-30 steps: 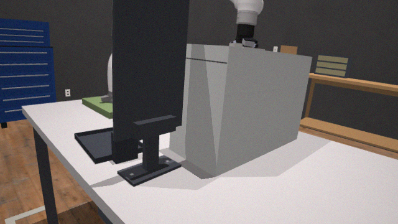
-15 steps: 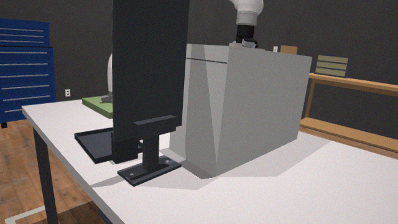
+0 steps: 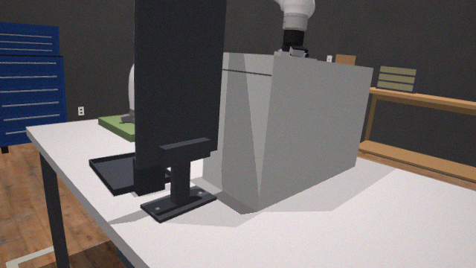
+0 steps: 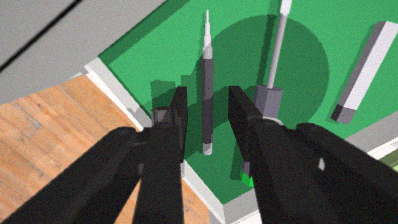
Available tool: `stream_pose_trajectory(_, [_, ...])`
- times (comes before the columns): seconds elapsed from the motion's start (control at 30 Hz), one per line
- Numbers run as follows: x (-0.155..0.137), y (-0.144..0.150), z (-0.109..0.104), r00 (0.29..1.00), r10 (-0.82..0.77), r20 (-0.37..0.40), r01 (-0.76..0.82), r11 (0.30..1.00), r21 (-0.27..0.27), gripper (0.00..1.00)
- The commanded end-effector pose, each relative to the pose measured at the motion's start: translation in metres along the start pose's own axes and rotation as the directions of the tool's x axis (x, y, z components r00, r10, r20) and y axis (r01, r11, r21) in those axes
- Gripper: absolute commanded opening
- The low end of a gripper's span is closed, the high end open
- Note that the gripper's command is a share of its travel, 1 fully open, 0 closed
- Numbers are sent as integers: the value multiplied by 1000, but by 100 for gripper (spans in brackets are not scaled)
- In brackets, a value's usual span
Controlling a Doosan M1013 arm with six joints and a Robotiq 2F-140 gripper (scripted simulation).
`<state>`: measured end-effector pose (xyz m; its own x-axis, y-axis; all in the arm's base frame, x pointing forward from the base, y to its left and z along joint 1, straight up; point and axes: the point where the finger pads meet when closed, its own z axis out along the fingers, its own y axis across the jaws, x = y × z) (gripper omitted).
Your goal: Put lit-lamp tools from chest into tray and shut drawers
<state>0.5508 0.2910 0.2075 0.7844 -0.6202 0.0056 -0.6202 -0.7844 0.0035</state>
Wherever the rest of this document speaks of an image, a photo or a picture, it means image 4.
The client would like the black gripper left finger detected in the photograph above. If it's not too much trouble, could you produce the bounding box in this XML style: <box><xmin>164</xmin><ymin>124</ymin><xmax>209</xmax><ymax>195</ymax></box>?
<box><xmin>0</xmin><ymin>86</ymin><xmax>188</xmax><ymax>224</ymax></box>

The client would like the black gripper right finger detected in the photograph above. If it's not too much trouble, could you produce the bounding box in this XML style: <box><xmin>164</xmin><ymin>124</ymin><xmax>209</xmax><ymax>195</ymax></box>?
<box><xmin>228</xmin><ymin>86</ymin><xmax>398</xmax><ymax>224</ymax></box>

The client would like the white rectangular bar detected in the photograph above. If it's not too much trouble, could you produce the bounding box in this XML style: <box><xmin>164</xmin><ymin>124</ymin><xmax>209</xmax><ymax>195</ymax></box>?
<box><xmin>331</xmin><ymin>21</ymin><xmax>398</xmax><ymax>124</ymax></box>

